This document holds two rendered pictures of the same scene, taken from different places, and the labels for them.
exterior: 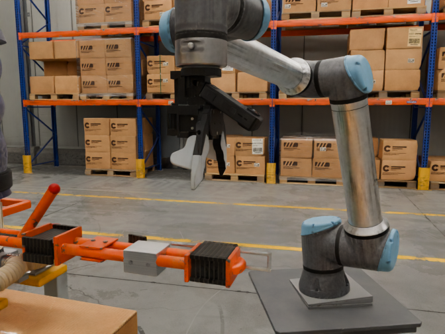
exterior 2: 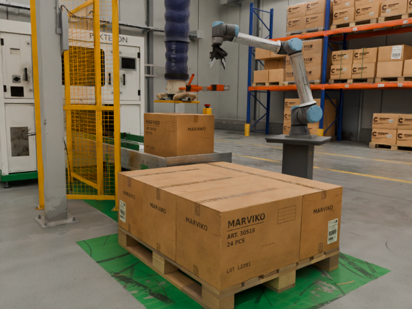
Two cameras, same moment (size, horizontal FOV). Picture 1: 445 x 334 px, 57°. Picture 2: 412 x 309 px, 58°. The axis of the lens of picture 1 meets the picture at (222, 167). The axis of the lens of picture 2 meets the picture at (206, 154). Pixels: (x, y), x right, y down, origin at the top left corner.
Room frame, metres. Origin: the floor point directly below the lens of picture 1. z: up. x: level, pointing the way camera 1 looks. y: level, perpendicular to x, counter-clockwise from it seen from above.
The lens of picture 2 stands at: (-1.83, -1.68, 1.05)
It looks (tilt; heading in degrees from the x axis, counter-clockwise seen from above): 8 degrees down; 35
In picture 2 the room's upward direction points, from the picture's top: 1 degrees clockwise
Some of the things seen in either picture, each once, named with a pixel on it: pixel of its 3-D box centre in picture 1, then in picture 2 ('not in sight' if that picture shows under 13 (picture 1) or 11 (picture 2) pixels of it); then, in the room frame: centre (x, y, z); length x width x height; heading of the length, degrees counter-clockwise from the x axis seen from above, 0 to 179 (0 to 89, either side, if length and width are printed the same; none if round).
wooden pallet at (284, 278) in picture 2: not in sight; (221, 245); (0.27, -0.33, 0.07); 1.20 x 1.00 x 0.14; 72
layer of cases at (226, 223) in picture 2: not in sight; (221, 207); (0.27, -0.33, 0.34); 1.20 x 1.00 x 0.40; 72
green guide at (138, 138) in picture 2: not in sight; (144, 139); (1.47, 1.58, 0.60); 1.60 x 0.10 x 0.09; 72
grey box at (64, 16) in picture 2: not in sight; (62, 32); (0.11, 1.20, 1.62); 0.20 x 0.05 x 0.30; 72
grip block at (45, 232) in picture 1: (53, 243); (192, 88); (0.82, 0.35, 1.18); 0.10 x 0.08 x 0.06; 163
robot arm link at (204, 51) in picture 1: (200, 55); (216, 41); (0.72, 0.04, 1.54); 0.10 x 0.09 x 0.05; 162
